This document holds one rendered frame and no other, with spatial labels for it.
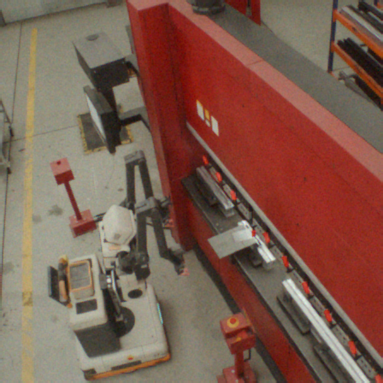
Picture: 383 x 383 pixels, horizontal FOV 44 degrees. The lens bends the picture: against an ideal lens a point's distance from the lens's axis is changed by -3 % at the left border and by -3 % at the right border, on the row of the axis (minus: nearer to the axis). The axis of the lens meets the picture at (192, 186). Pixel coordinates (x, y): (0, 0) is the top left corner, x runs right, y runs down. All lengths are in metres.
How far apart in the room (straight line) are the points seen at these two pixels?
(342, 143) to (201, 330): 2.48
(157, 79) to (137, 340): 1.87
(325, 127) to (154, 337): 2.27
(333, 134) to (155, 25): 1.60
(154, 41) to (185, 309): 2.16
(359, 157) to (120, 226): 1.57
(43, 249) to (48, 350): 1.12
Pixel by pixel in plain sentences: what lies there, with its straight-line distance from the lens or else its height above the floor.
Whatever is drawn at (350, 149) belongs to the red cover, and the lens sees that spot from 1.83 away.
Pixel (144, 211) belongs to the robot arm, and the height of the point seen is 1.61.
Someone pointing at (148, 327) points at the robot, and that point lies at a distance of 3.73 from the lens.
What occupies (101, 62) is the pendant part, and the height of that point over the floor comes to 1.95.
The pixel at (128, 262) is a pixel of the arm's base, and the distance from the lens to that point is 2.90.
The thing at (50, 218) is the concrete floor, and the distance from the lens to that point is 5.14.
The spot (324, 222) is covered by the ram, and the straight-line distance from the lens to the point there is 2.21.
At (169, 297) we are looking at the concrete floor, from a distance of 4.19.
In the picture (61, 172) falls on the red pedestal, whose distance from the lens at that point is 4.33.
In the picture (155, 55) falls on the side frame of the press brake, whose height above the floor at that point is 1.98.
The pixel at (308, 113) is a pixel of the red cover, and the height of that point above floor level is 2.30.
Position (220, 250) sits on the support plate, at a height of 1.00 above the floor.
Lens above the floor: 3.44
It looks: 43 degrees down
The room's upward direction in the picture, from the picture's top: 8 degrees counter-clockwise
